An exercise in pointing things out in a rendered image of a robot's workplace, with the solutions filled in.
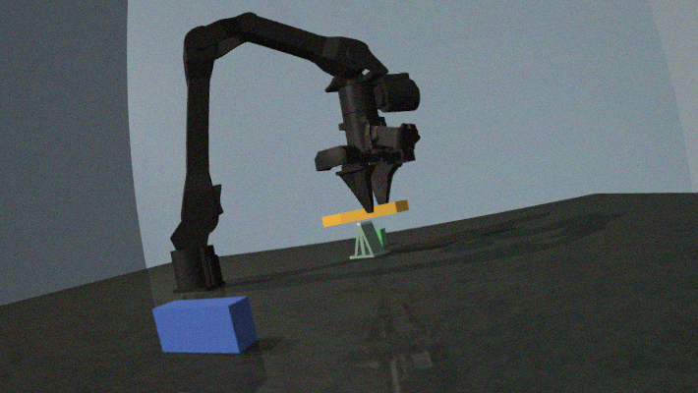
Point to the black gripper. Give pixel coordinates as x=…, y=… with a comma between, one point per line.
x=361, y=177

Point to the blue rectangular block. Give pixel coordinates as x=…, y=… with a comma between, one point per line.
x=223, y=325

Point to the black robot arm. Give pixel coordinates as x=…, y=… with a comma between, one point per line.
x=195, y=264

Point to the orange bar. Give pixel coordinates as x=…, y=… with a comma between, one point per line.
x=360, y=214

